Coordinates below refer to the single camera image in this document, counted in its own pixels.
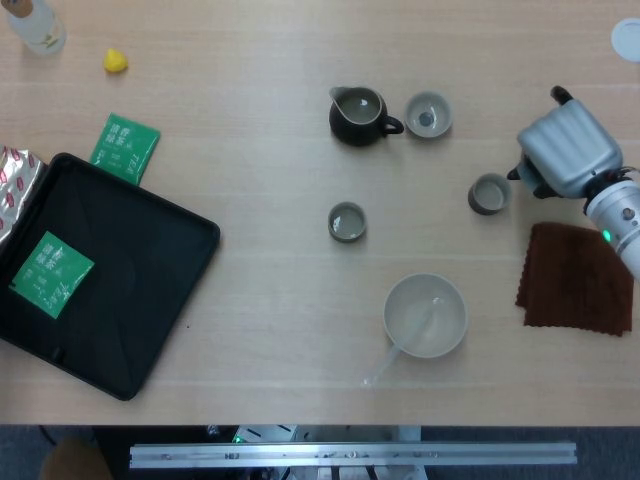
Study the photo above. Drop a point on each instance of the silver foil bag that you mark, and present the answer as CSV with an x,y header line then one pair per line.
x,y
15,185

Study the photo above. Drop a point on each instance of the small cup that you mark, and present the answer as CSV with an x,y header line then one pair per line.
x,y
440,107

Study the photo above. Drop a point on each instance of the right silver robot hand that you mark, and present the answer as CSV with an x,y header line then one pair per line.
x,y
575,145

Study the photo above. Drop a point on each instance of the aluminium rail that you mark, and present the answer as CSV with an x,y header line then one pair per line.
x,y
300,455

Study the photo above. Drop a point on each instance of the clear plastic stirrer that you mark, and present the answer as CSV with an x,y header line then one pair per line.
x,y
382,367

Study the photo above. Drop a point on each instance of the white round lid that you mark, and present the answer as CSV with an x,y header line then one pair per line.
x,y
627,40

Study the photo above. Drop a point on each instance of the large beige bowl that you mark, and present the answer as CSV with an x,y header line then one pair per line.
x,y
450,310

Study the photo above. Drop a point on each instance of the small yellow lump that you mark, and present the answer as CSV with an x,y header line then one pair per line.
x,y
115,61

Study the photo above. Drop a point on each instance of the green tea packet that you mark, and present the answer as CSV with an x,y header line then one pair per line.
x,y
50,272
125,145

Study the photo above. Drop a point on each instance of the dark ceramic pitcher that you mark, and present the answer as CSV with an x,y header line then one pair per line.
x,y
345,132

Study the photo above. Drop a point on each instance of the black plastic tray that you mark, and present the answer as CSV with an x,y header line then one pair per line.
x,y
125,280

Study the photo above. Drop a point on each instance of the frosted glass bottle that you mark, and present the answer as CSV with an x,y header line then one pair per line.
x,y
42,30

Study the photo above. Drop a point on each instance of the brown folded cloth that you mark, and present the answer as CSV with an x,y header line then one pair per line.
x,y
570,285

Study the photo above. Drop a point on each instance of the dark cylindrical teacup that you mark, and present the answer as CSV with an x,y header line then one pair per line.
x,y
347,222
490,195

